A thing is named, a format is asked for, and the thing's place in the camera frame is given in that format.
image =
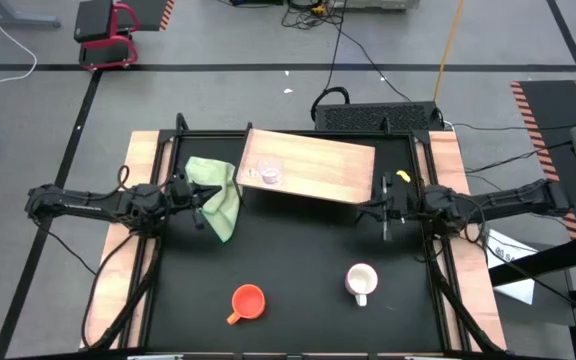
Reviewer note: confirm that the white ceramic mug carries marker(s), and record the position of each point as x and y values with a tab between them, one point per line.
361	280

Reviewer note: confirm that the light wooden shelf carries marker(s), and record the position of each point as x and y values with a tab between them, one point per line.
318	165

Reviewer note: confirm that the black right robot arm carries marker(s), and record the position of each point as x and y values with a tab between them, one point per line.
518	200

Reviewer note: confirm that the small black hazard-striped panel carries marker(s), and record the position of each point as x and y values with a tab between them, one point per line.
150	12

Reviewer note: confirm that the black metal beam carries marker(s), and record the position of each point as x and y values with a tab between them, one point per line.
543	262

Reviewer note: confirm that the light green cloth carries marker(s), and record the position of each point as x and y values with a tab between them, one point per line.
218	175

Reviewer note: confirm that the light wooden table board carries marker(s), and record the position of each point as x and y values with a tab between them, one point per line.
448	160
118	280

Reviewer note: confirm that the yellow tag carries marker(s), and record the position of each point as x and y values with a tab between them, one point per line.
403	175

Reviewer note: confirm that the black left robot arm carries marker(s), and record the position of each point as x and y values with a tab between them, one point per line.
83	202

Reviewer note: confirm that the large black hazard-striped mat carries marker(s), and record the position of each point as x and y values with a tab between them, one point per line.
553	110

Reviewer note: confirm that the orange plastic cup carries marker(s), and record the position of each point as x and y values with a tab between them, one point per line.
248	301

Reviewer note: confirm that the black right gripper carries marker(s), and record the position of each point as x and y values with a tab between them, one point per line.
403	202

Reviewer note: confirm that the clear glass cup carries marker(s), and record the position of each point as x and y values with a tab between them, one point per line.
270	172

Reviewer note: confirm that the black aluminium table frame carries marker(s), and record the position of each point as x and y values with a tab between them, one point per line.
398	133

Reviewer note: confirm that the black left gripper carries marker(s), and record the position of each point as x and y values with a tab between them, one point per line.
182	192

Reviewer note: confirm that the red black stool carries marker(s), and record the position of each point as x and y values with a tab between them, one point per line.
105	35

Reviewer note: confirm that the white paper sheet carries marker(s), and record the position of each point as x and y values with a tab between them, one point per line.
515	290

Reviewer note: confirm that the grey metal stand foot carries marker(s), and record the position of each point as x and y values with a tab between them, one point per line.
18	21

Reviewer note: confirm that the black perforated computer case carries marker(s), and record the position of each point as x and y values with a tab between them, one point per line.
373	117

